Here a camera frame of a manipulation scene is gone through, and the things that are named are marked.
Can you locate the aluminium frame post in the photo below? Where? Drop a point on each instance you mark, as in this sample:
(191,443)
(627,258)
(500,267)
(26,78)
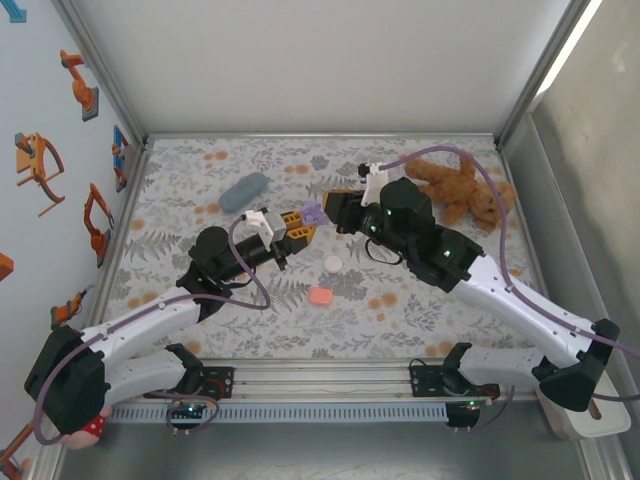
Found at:
(541,70)
(101,70)

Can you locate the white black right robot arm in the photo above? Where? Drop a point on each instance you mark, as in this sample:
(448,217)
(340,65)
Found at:
(540,320)

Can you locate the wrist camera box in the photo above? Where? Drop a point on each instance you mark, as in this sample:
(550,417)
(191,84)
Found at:
(372,185)
(272,227)

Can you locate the white tissue box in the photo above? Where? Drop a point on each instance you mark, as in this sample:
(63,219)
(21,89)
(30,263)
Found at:
(607,420)

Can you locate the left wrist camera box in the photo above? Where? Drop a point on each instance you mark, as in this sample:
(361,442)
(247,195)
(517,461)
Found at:
(272,227)

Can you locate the white earbud charging case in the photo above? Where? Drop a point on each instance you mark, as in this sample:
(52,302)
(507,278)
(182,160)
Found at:
(333,264)

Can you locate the purple earbud charging case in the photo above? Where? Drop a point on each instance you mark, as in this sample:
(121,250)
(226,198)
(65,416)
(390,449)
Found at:
(314,212)

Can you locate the pink pig plush toy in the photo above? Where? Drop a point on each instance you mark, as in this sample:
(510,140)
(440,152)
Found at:
(92,427)

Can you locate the brown teddy bear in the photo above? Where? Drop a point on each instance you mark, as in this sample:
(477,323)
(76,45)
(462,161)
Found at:
(465,192)

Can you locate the long aluminium table edge rail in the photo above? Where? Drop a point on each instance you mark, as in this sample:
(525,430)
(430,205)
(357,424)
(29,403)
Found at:
(320,135)

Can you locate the aluminium mounting rail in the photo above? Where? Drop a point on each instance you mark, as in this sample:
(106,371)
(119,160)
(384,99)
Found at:
(320,385)

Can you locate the black controller board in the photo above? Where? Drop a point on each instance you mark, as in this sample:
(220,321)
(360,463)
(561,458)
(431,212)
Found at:
(465,415)
(192,411)

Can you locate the blue-grey glasses case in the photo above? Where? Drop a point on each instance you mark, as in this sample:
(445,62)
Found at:
(242,192)

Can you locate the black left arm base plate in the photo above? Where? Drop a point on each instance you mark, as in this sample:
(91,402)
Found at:
(220,382)

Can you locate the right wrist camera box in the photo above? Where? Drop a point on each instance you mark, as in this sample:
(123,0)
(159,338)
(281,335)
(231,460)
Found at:
(372,185)

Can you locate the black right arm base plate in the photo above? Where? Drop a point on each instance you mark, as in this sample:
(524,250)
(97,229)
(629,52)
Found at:
(425,382)

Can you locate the aluminium table side rail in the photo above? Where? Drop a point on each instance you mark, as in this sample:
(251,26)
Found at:
(126,205)
(509,170)

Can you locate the pink earbud charging case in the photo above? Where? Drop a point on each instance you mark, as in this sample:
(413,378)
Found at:
(321,296)

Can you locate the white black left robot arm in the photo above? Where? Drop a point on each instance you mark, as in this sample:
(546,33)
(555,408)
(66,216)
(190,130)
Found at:
(145,315)

